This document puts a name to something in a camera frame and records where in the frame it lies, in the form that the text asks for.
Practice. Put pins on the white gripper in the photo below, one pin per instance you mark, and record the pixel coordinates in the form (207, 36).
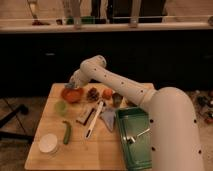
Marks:
(79, 78)

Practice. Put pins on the blue-grey sponge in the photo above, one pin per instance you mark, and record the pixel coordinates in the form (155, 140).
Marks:
(70, 86)

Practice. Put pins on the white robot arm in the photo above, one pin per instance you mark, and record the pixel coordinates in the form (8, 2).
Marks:
(174, 135)

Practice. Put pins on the orange-red bowl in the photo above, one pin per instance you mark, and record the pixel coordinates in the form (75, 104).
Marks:
(72, 95)

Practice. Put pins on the brown pinecone object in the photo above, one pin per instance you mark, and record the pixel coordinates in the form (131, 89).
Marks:
(92, 95)

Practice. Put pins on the orange fruit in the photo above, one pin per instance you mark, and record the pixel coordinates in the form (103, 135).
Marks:
(107, 93)

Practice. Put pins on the brown wooden block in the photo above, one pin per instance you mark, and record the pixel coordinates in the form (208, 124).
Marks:
(84, 116)

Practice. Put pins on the small metal cup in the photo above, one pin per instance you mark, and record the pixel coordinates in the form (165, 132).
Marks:
(117, 99)

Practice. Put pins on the grey folded cloth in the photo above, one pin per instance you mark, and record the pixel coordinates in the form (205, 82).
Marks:
(108, 117)

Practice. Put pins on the wooden cutting board table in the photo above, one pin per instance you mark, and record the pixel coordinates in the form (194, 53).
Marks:
(102, 151)

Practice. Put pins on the green pepper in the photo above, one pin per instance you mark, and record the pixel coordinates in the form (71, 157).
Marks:
(67, 134)

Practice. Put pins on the black chair base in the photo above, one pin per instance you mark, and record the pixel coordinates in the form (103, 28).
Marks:
(11, 126)

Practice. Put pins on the green tray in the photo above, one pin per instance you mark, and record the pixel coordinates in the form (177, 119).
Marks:
(133, 127)

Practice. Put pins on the white round container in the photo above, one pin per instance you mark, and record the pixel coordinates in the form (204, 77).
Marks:
(48, 144)

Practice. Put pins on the metal faucet piece in tray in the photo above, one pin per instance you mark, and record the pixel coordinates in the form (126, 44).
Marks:
(132, 139)

